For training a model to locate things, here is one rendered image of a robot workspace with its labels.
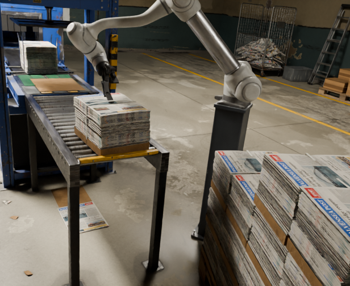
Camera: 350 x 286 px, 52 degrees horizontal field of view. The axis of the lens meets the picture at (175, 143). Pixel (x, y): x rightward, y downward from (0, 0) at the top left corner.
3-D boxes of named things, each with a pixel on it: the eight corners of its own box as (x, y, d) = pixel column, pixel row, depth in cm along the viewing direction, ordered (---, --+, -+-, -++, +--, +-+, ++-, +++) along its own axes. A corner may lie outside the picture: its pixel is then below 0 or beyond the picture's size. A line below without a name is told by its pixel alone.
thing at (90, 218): (109, 226, 264) (109, 225, 264) (69, 235, 250) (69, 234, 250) (93, 202, 293) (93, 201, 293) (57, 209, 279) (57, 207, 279)
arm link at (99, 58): (105, 67, 211) (108, 74, 208) (90, 67, 207) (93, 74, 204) (108, 54, 205) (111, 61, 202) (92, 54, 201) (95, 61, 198)
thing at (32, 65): (58, 74, 357) (57, 46, 348) (26, 74, 343) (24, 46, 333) (50, 66, 387) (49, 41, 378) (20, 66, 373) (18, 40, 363)
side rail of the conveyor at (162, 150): (168, 171, 204) (170, 151, 200) (159, 172, 201) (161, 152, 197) (94, 105, 310) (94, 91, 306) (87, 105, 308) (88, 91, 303)
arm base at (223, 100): (219, 97, 244) (220, 89, 242) (250, 103, 237) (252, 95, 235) (209, 102, 229) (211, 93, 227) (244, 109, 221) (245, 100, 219)
